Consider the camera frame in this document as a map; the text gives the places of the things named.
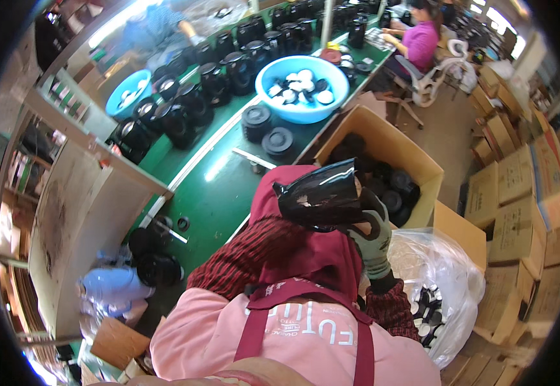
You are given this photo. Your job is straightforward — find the glossy black kettle body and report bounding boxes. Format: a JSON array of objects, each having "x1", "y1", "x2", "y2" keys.
[{"x1": 273, "y1": 158, "x2": 387, "y2": 242}]

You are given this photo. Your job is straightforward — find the stack of cardboard cartons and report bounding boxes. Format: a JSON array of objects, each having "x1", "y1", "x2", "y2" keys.
[{"x1": 442, "y1": 63, "x2": 560, "y2": 386}]

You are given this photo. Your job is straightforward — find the heap of black kettle parts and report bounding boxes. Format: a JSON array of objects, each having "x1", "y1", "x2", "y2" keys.
[{"x1": 327, "y1": 133, "x2": 422, "y2": 228}]

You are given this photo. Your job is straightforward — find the person's body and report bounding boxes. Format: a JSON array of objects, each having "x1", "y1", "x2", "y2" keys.
[{"x1": 92, "y1": 164, "x2": 442, "y2": 386}]

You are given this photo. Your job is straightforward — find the black round kettle base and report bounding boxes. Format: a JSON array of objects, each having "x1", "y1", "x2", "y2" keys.
[
  {"x1": 262, "y1": 127, "x2": 294, "y2": 161},
  {"x1": 241, "y1": 104, "x2": 274, "y2": 144}
]

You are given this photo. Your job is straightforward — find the clear plastic bag of parts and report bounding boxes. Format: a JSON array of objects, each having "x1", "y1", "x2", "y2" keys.
[{"x1": 357, "y1": 228, "x2": 487, "y2": 370}]

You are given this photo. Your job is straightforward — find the small blue plastic basin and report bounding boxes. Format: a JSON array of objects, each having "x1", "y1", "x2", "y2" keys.
[{"x1": 105, "y1": 69, "x2": 154, "y2": 121}]

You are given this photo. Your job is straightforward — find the small brown cardboard box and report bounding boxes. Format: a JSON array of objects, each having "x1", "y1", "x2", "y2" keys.
[{"x1": 90, "y1": 317, "x2": 152, "y2": 371}]

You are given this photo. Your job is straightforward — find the cluttered storage shelf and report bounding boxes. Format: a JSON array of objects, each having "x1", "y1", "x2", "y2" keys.
[{"x1": 0, "y1": 68, "x2": 119, "y2": 338}]

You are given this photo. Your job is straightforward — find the row of black kettles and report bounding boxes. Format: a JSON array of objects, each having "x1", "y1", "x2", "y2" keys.
[{"x1": 106, "y1": 0, "x2": 382, "y2": 166}]

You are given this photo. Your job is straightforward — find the white flat strip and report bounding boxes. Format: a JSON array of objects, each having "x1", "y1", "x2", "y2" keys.
[{"x1": 232, "y1": 147, "x2": 277, "y2": 170}]

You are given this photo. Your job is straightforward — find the cardboard carton flap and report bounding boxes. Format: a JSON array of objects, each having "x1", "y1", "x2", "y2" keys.
[{"x1": 432, "y1": 200, "x2": 488, "y2": 272}]

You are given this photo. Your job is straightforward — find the white upright post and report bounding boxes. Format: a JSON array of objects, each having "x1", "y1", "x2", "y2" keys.
[{"x1": 319, "y1": 0, "x2": 337, "y2": 49}]

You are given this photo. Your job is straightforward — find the white thin stick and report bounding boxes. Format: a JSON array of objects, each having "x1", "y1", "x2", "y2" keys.
[{"x1": 154, "y1": 219, "x2": 189, "y2": 245}]

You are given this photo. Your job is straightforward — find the open cardboard box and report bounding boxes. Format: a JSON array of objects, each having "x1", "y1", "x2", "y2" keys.
[{"x1": 313, "y1": 105, "x2": 445, "y2": 230}]

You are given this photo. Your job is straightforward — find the wooden partition board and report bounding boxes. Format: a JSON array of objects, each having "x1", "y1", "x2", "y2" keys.
[{"x1": 28, "y1": 139, "x2": 173, "y2": 339}]

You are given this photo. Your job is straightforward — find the person's right hand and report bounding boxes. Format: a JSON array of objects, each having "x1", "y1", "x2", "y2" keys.
[{"x1": 347, "y1": 192, "x2": 395, "y2": 281}]

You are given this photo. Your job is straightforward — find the heap of white black lids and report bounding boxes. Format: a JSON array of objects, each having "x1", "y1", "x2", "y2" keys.
[{"x1": 267, "y1": 69, "x2": 335, "y2": 107}]

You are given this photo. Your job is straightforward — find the large blue plastic basin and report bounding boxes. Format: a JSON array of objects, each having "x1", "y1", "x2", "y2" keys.
[{"x1": 255, "y1": 55, "x2": 351, "y2": 125}]

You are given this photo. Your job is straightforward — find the white office chair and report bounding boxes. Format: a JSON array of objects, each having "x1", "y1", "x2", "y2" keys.
[{"x1": 387, "y1": 39, "x2": 470, "y2": 130}]

